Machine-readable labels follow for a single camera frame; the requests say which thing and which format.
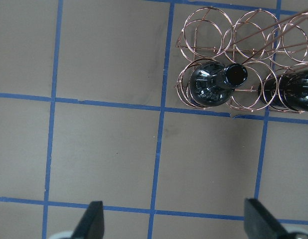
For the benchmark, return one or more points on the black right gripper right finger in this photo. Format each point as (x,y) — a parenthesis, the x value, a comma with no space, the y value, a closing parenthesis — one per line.
(259,223)

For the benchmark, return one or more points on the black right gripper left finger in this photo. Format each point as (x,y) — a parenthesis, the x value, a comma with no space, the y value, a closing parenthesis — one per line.
(91,225)

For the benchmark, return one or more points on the dark wine bottle in basket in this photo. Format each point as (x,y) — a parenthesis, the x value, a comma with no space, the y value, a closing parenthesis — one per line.
(212,84)

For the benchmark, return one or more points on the copper wire wine basket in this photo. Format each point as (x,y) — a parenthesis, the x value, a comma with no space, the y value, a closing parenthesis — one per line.
(265,45)

